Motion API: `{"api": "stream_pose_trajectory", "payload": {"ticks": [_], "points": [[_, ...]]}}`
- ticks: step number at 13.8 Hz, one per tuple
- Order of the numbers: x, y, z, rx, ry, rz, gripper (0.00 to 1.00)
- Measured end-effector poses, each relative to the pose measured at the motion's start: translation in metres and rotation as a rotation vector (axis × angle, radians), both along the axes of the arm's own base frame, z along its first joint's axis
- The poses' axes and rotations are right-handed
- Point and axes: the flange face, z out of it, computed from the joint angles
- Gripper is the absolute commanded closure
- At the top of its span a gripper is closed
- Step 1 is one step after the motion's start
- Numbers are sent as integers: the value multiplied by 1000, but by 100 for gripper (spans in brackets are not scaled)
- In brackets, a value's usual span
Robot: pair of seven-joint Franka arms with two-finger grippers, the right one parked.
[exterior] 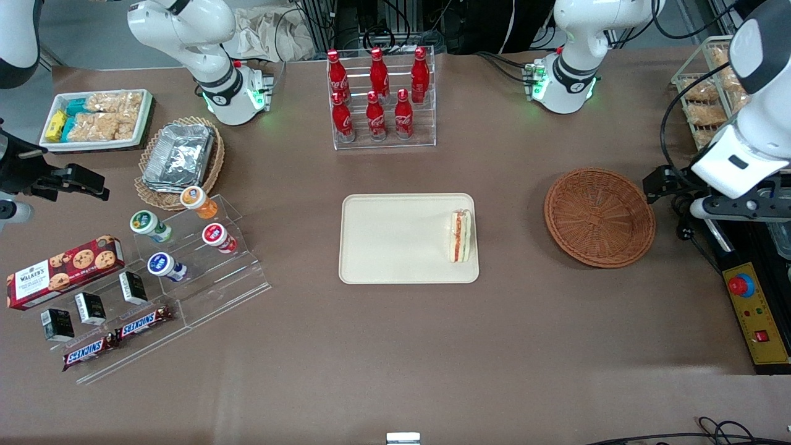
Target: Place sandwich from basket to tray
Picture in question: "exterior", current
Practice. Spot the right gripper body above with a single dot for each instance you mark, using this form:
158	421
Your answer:
18	171

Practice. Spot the triangle sandwich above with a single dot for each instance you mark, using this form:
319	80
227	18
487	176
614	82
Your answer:
460	238

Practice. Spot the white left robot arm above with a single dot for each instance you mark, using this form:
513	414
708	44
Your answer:
575	37

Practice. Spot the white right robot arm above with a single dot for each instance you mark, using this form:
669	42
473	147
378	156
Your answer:
185	31

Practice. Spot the brown round wicker basket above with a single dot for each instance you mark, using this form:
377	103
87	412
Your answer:
599	217

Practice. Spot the white rectangular snack tray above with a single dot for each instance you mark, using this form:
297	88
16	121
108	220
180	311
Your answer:
147	111

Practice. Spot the light oval wicker basket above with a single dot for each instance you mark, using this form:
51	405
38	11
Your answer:
213	167

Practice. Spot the beige plastic tray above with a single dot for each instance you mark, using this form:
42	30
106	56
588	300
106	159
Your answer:
395	241

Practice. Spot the teal snack packet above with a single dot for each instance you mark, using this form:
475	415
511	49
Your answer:
76	106
69	128

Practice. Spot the bagged bread pastry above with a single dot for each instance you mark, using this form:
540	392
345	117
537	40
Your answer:
720	59
709	137
709	115
701	91
736	93

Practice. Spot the clear plastic container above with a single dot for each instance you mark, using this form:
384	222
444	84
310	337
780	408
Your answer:
782	241

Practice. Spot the clear rice cracker bag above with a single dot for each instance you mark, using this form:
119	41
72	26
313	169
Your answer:
102	127
114	102

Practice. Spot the yellow snack packet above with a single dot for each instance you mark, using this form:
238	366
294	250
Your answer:
55	125

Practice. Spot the green lid yogurt cup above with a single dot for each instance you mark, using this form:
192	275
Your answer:
148	225

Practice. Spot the red Walkers cookie box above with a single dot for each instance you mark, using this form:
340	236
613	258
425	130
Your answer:
62	272

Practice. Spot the aluminium foil container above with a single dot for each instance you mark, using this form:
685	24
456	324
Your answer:
179	154

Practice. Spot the black yellow control box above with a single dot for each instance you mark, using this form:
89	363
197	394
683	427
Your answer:
757	315

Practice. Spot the small black box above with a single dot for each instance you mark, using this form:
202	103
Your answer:
90	308
57	324
133	287

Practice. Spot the blue lid yogurt cup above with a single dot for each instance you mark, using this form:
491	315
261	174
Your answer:
164	266

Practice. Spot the orange lid yogurt cup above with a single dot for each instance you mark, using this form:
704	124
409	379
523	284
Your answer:
196	201

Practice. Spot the red lid yogurt cup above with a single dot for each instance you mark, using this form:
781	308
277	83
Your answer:
217	237

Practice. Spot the Snickers chocolate bar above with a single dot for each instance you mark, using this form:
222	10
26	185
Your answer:
143	322
89	352

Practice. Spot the clear acrylic cup step stand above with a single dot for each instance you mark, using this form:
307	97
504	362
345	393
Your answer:
228	284

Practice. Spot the clear acrylic snack step stand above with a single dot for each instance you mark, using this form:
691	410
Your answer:
142	352

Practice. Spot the beige cloth bag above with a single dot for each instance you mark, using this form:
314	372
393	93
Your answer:
259	34

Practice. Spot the clear acrylic bottle rack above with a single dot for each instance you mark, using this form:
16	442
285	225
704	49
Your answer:
426	123

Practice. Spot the red cola bottle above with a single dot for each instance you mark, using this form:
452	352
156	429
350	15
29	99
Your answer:
375	118
403	117
379	73
342	120
336	74
420	74

